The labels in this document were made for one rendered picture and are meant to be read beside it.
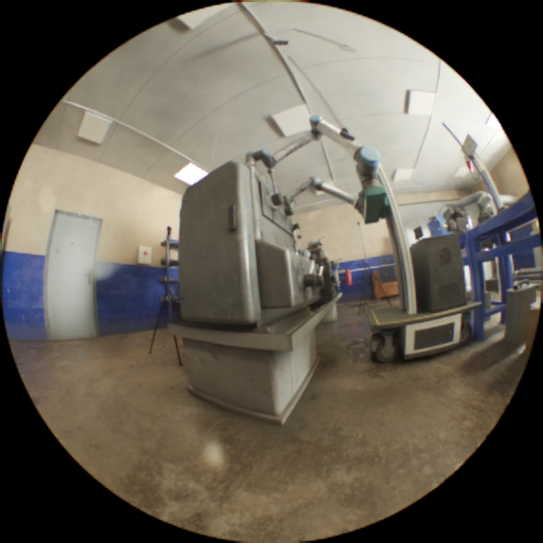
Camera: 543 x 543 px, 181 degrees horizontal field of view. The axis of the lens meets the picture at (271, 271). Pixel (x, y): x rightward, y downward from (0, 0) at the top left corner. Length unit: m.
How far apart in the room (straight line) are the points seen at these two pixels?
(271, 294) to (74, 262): 3.42
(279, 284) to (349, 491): 0.80
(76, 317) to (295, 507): 3.52
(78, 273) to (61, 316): 0.80
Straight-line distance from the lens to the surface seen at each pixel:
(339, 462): 0.73
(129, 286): 3.78
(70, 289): 3.58
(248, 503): 0.67
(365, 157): 1.29
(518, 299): 1.61
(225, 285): 0.69
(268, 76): 2.94
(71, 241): 3.72
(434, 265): 1.36
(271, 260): 0.70
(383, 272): 5.53
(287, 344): 0.63
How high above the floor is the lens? 0.62
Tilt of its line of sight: 7 degrees up
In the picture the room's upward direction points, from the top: 6 degrees counter-clockwise
